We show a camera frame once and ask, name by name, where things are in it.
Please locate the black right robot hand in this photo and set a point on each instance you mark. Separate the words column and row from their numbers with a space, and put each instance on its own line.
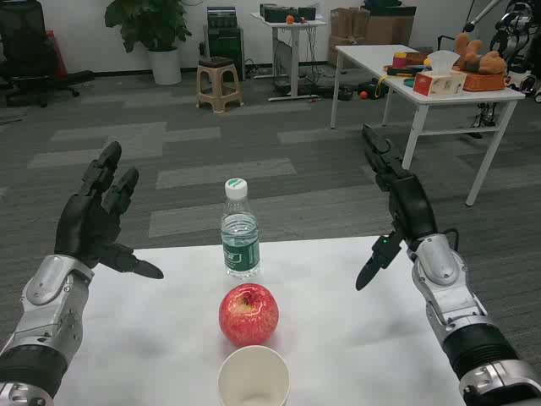
column 414, row 207

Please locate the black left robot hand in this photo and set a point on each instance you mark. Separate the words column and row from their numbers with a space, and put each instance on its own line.
column 82, row 222

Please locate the red apple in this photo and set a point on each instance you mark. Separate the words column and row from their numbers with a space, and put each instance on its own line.
column 248, row 315

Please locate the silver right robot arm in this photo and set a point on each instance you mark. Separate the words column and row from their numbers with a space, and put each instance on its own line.
column 460, row 313

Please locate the teal plate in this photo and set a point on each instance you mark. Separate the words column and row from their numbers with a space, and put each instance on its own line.
column 409, row 83

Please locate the black and yellow tool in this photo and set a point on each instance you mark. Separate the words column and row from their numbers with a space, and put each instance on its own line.
column 374, row 89

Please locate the red and cream tissue box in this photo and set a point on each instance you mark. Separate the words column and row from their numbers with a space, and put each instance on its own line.
column 439, row 82

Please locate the orange basket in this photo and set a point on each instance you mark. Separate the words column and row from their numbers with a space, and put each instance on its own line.
column 482, row 82

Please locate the yellow and pink cup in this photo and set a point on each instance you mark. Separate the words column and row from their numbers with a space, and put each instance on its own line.
column 400, row 60

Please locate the white metal-legged table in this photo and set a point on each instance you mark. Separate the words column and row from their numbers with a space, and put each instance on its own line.
column 372, row 57

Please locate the clear water bottle green label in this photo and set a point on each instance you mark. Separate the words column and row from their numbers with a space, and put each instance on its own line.
column 240, row 237

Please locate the brown teddy bear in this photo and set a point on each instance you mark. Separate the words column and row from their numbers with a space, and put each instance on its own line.
column 486, row 61

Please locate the brown cardboard boxes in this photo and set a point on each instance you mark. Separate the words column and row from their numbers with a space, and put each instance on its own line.
column 380, row 29

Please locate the black office chair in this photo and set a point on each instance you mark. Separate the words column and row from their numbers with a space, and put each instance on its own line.
column 25, row 46

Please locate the beige plastic stool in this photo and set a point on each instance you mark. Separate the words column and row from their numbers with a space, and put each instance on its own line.
column 216, row 67

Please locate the potted plant white pot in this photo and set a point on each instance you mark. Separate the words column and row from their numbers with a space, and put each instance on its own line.
column 152, row 29

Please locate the white standing desk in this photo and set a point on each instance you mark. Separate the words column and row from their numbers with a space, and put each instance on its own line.
column 291, row 25

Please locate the black and green cabinet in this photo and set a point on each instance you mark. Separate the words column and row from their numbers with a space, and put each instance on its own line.
column 226, row 42

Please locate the white paper cup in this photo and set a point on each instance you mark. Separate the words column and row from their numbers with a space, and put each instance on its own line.
column 253, row 376

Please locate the black equipment boxes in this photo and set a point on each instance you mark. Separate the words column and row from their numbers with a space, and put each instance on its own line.
column 279, row 13

